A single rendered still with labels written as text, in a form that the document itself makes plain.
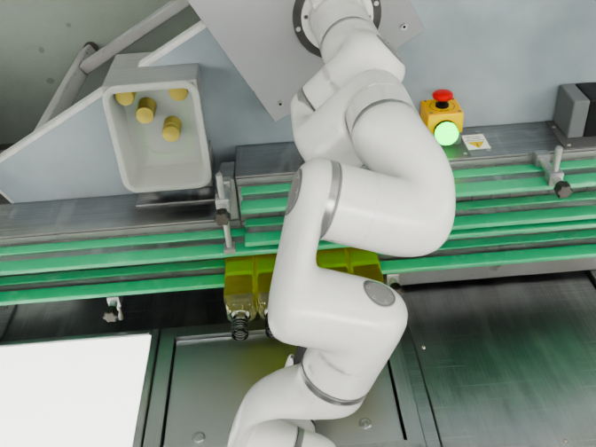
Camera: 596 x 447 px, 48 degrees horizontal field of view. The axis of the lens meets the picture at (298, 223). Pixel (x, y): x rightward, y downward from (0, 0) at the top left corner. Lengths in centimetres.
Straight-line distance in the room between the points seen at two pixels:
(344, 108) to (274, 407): 37
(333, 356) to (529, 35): 85
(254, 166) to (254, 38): 24
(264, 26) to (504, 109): 53
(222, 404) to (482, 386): 47
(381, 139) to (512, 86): 71
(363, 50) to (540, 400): 71
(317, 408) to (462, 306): 73
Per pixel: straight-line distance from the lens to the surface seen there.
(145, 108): 129
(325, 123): 84
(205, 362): 130
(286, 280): 67
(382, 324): 68
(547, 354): 138
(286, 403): 79
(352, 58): 93
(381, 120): 75
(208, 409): 123
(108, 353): 136
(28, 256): 139
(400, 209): 69
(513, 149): 136
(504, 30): 136
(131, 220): 137
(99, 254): 133
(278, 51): 123
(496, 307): 145
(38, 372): 138
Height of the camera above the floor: 196
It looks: 54 degrees down
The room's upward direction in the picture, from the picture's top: 175 degrees clockwise
